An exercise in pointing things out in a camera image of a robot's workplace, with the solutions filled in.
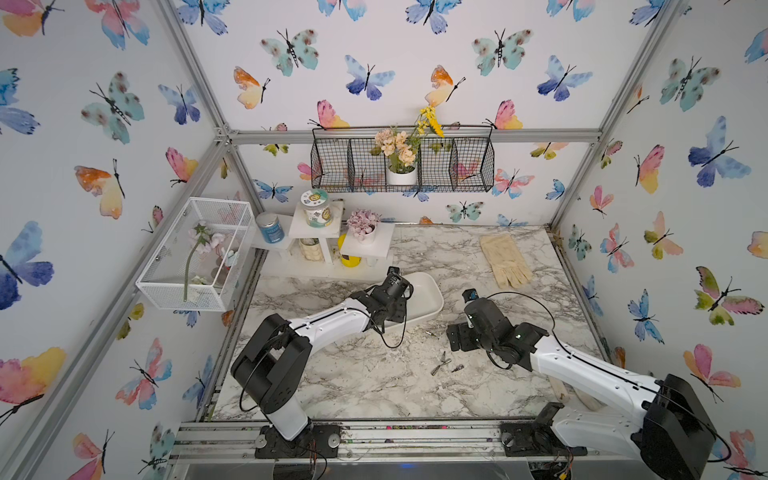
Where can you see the white wire mesh basket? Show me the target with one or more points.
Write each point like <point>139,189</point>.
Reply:
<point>198,262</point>

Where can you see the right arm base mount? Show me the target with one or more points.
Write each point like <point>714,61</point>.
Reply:
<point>535,436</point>

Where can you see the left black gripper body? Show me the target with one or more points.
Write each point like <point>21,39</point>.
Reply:
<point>395,312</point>

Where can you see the beige work glove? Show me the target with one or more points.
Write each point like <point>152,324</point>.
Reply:
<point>507,263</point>

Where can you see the beige jar under shelf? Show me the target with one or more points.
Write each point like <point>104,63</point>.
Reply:
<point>311,249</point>

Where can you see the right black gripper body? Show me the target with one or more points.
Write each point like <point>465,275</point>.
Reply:
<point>467,338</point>

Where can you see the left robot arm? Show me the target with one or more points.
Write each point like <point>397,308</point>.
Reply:
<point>271,365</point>

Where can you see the white pot with flowers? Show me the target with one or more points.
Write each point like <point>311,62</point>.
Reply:
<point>402,148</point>

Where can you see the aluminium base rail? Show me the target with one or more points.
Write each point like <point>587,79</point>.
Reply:
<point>374,441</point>

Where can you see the white stepped display shelf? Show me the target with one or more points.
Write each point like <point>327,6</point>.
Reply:
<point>284,259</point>

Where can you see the yellow round object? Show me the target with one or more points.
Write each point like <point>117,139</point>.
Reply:
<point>346,260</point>

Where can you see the black wire wall basket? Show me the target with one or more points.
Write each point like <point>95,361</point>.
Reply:
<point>453,158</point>

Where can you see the artificial flower stem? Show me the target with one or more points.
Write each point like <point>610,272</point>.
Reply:
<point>203,241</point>

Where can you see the green lidded jar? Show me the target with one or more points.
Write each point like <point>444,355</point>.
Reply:
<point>317,208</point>

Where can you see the blue tin can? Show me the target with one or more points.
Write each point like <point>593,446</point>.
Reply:
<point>270,227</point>

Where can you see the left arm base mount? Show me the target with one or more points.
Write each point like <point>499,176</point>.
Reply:
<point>316,440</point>

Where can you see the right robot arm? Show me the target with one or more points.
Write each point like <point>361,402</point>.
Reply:
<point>660,422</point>

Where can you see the white plastic storage box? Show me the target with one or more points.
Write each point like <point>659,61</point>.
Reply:
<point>426,302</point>

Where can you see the white glove yellow cuff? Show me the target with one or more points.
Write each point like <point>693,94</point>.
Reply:
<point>563,394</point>

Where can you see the pink flower pot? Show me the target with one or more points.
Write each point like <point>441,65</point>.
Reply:
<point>362,225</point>

